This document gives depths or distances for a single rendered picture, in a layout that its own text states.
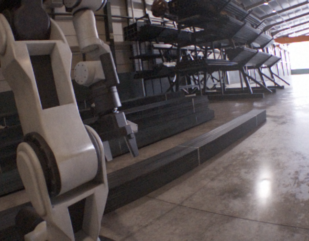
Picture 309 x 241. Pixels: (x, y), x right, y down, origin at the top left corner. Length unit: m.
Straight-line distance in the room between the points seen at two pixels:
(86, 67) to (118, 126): 0.18
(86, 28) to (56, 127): 0.36
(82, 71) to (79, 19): 0.18
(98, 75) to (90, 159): 0.26
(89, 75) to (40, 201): 0.35
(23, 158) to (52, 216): 0.13
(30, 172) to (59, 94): 0.20
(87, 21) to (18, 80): 0.31
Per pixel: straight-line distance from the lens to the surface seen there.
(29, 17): 0.58
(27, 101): 0.49
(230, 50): 6.53
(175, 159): 1.82
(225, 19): 6.75
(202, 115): 3.90
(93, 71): 0.65
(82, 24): 0.72
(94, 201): 0.55
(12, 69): 0.51
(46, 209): 0.48
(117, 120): 0.64
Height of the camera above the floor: 0.73
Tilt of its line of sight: 8 degrees down
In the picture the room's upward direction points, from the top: 8 degrees counter-clockwise
